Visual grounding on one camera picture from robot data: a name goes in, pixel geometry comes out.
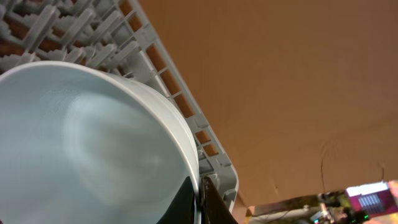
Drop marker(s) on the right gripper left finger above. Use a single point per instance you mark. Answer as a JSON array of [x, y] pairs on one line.
[[181, 209]]

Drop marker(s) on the background clutter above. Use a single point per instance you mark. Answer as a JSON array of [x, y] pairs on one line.
[[369, 203]]

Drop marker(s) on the grey dishwasher rack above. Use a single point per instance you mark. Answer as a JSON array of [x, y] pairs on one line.
[[113, 36]]

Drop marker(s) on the light blue bowl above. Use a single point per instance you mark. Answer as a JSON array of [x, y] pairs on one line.
[[82, 146]]

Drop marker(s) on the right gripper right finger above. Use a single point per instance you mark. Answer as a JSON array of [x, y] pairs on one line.
[[212, 206]]

